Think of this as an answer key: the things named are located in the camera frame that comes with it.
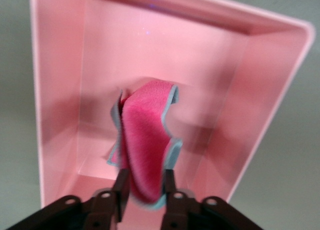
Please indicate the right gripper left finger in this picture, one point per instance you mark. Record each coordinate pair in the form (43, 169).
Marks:
(105, 210)

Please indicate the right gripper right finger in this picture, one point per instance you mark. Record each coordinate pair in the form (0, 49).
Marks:
(180, 210)

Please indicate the pink and grey cloth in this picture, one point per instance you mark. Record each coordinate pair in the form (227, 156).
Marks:
(145, 140)

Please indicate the pink plastic bin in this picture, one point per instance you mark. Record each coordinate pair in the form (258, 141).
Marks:
(175, 52)

